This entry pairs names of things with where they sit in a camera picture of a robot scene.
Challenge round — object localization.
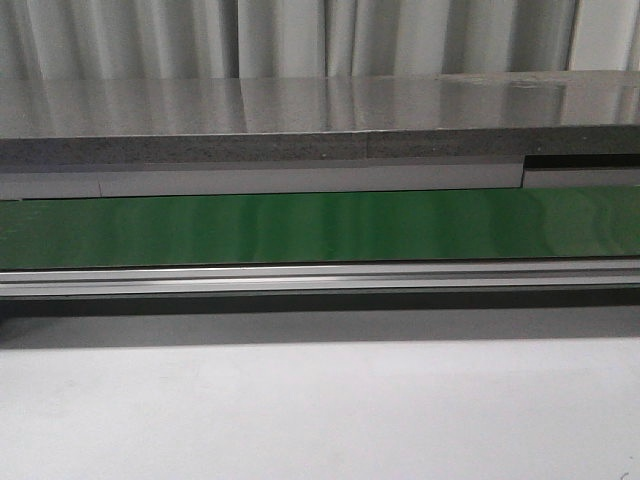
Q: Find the grey stone countertop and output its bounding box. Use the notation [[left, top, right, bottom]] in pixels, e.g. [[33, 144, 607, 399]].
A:
[[0, 69, 640, 201]]

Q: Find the green conveyor belt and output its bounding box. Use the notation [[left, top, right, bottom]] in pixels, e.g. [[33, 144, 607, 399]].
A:
[[1, 186, 639, 270]]

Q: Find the white pleated curtain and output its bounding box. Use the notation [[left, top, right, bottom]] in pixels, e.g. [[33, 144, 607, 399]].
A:
[[1, 1, 639, 80]]

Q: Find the aluminium conveyor frame rail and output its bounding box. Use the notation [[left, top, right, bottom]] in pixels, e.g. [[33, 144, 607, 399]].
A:
[[1, 258, 639, 298]]

